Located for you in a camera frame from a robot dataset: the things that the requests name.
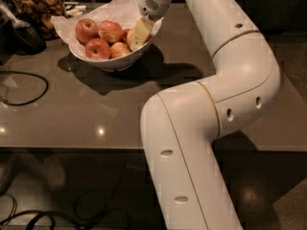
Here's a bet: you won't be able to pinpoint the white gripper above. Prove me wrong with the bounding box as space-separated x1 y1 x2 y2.
130 0 172 51

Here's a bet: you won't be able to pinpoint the red-yellow apple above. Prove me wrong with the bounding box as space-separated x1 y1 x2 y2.
126 27 152 50

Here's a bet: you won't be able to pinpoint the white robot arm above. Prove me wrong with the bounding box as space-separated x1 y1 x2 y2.
138 0 280 230

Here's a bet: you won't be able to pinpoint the small red apple behind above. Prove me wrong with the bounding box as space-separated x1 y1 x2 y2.
122 29 130 44

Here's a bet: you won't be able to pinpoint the white paper bowl liner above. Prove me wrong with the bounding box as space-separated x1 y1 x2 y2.
51 0 139 45

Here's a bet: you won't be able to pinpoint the yellow-red apple front middle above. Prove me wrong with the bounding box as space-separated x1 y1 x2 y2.
110 42 130 58

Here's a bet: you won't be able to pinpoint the red apple top middle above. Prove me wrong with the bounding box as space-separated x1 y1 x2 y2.
98 20 123 44

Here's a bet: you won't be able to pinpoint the white ceramic bowl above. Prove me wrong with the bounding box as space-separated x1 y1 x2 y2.
68 19 162 71

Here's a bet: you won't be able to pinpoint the red apple front left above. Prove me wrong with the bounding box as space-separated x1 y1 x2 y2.
85 38 110 59

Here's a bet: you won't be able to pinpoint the red apple far left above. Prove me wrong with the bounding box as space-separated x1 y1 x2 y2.
75 18 98 44

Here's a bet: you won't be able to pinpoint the small white items behind bowl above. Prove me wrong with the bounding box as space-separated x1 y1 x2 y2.
65 5 86 16

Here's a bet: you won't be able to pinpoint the glass jar of snacks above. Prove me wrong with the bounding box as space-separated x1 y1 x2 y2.
13 0 66 40

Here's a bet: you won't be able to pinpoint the black round appliance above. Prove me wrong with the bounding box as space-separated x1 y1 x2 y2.
12 20 46 55

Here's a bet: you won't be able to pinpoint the black cable on table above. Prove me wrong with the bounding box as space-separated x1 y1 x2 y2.
0 70 50 107

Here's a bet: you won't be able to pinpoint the black cables on floor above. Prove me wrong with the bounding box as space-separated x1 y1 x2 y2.
0 163 132 230

